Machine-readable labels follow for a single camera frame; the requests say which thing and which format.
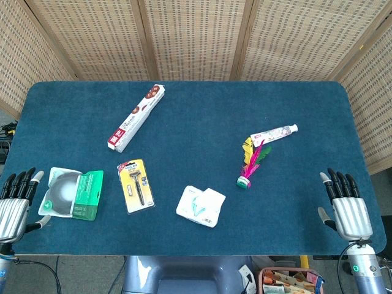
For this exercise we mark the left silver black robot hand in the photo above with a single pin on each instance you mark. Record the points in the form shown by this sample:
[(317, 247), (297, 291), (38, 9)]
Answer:
[(12, 211)]

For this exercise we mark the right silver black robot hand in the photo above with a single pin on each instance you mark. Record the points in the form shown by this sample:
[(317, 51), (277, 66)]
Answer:
[(350, 214)]

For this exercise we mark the colourful feather shuttlecock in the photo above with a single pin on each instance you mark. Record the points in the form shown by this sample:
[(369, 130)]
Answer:
[(248, 167)]

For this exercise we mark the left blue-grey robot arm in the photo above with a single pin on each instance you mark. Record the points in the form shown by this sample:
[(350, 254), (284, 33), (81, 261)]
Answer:
[(3, 269)]

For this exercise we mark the round item in green package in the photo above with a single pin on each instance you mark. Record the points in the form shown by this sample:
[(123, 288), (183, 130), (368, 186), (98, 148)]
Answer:
[(72, 193)]

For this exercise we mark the pink basket with papers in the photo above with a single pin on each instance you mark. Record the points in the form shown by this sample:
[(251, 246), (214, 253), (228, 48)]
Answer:
[(289, 281)]

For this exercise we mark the white toothpaste tube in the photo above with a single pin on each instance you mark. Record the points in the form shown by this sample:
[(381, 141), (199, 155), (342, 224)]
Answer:
[(274, 134)]

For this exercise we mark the razor in yellow blister pack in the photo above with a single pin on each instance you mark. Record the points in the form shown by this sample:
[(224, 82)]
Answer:
[(135, 186)]

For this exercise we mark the white tissue pack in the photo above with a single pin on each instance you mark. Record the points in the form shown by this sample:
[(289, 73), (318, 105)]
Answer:
[(200, 205)]

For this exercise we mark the long white red foil box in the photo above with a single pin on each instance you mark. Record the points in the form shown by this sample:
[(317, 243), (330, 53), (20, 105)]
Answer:
[(137, 118)]

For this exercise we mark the blue felt table mat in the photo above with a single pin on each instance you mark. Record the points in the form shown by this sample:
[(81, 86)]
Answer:
[(190, 171)]

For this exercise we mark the blue-grey robot torso base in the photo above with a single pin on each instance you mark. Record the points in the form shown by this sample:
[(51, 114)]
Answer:
[(186, 274)]

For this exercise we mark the woven bamboo folding screen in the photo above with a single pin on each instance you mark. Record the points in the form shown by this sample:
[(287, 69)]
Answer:
[(196, 39)]

